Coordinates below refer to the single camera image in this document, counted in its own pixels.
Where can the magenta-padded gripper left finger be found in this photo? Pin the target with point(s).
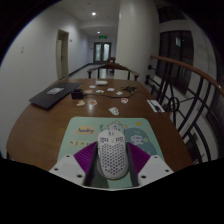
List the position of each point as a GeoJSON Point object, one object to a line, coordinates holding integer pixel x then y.
{"type": "Point", "coordinates": [68, 166]}

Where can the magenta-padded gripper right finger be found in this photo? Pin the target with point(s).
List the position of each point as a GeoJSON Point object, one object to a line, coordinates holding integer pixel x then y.
{"type": "Point", "coordinates": [155, 168]}

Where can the white perforated computer mouse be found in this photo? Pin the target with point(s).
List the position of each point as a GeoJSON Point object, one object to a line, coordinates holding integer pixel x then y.
{"type": "Point", "coordinates": [112, 156]}

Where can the mint green printed mouse pad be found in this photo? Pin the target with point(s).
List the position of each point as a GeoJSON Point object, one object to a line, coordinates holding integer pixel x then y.
{"type": "Point", "coordinates": [83, 140]}

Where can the tan heart-shaped sticker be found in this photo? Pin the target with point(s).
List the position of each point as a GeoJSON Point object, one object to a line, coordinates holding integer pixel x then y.
{"type": "Point", "coordinates": [80, 103]}

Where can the orange cartoon sticker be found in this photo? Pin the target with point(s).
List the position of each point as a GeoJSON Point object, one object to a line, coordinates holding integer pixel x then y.
{"type": "Point", "coordinates": [92, 102]}

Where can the white oblong sticker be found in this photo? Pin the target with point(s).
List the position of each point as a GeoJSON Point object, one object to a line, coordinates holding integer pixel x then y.
{"type": "Point", "coordinates": [113, 110]}

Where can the black closed laptop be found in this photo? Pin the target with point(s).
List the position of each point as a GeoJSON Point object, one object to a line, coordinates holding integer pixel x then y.
{"type": "Point", "coordinates": [53, 96]}

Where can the small black box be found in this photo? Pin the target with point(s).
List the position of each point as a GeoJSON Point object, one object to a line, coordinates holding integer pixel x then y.
{"type": "Point", "coordinates": [77, 94]}

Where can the red and white sticker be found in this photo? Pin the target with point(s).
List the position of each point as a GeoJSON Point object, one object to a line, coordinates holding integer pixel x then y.
{"type": "Point", "coordinates": [124, 100]}

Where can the small tan sticker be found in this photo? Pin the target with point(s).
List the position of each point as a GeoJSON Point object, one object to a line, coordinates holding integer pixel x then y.
{"type": "Point", "coordinates": [88, 91]}

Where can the small white sticker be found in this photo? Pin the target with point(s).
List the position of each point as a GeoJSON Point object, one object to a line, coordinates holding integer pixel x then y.
{"type": "Point", "coordinates": [110, 89]}
{"type": "Point", "coordinates": [119, 93]}
{"type": "Point", "coordinates": [92, 86]}
{"type": "Point", "coordinates": [99, 90]}

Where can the small white flat box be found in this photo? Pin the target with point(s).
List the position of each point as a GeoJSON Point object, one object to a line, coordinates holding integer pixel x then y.
{"type": "Point", "coordinates": [101, 82]}

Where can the wood-topped black metal railing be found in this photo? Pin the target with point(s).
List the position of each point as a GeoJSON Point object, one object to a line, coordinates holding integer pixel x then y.
{"type": "Point", "coordinates": [186, 65]}

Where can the wooden side door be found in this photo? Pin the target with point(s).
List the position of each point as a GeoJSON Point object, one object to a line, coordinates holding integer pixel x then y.
{"type": "Point", "coordinates": [63, 55]}

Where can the dark framed window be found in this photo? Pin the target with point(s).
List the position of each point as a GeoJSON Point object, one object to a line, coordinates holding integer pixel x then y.
{"type": "Point", "coordinates": [175, 56]}

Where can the dark wooden chair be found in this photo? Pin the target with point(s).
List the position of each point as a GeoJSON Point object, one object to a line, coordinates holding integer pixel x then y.
{"type": "Point", "coordinates": [110, 59]}

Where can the glass double door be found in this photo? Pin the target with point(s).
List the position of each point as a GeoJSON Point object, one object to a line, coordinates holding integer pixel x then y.
{"type": "Point", "coordinates": [102, 52]}

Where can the green exit sign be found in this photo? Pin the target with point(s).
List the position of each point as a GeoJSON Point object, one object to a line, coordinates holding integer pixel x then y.
{"type": "Point", "coordinates": [102, 37]}

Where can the large round ceiling light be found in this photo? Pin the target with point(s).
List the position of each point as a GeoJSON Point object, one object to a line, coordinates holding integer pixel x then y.
{"type": "Point", "coordinates": [93, 13]}

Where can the white wall switch plate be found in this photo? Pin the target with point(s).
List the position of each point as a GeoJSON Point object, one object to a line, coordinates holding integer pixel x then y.
{"type": "Point", "coordinates": [22, 50]}

